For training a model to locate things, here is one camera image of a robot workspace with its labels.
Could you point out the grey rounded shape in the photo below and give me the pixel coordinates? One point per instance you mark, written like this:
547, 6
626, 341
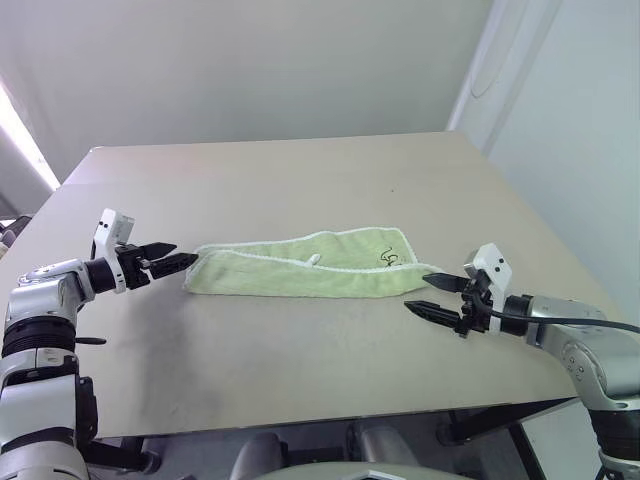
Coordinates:
260, 455

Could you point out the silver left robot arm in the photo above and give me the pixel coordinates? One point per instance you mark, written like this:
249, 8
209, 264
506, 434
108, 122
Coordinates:
35, 300

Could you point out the black table foot base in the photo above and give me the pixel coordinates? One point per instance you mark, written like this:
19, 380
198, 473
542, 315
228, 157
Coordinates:
120, 455

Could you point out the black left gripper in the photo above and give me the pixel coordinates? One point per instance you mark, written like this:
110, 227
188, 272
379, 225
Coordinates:
132, 265

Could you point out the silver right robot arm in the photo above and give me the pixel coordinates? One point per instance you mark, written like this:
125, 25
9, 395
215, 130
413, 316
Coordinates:
575, 345

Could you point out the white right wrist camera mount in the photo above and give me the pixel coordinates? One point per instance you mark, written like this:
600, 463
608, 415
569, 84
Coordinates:
492, 260

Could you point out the white door panel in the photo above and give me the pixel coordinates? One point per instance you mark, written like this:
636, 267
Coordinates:
550, 125

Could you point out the light green towel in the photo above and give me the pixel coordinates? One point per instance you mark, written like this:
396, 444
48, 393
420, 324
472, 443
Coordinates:
300, 280

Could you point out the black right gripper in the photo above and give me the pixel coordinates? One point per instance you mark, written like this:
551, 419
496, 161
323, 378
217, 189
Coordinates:
475, 310

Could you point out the dark grey chair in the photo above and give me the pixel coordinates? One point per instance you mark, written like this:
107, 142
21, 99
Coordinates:
15, 225

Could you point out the black table frame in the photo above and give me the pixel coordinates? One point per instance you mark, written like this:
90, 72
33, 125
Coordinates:
500, 420

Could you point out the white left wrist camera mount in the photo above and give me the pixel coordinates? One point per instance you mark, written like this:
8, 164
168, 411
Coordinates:
107, 230

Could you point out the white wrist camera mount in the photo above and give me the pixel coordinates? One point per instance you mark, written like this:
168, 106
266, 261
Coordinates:
107, 230
492, 260

